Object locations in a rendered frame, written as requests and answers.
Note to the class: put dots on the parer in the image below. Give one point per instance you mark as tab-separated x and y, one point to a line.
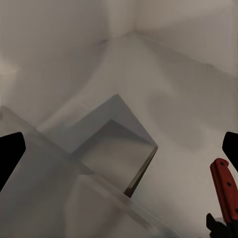
229	190

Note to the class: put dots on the drop in sink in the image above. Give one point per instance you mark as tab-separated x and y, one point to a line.
51	194

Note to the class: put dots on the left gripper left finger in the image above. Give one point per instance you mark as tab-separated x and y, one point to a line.
12	147

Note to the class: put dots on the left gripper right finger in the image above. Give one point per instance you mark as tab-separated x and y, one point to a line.
230	148

